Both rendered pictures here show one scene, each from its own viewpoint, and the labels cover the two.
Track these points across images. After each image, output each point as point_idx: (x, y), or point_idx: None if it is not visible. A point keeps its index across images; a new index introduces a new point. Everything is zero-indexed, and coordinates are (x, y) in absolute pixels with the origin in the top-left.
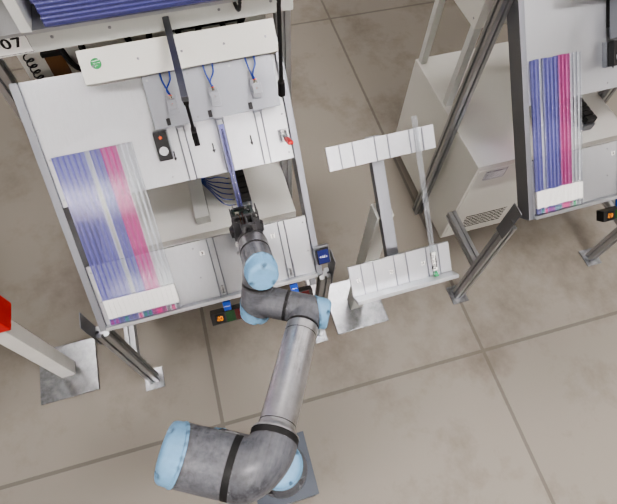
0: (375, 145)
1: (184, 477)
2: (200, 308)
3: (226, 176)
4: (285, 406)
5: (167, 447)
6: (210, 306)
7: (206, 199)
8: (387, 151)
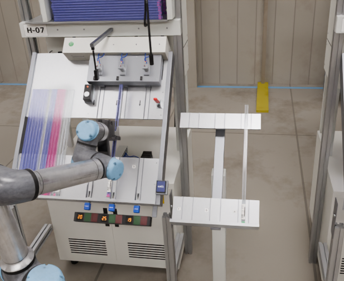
0: (214, 117)
1: None
2: (98, 272)
3: None
4: (44, 170)
5: None
6: (106, 274)
7: None
8: (223, 124)
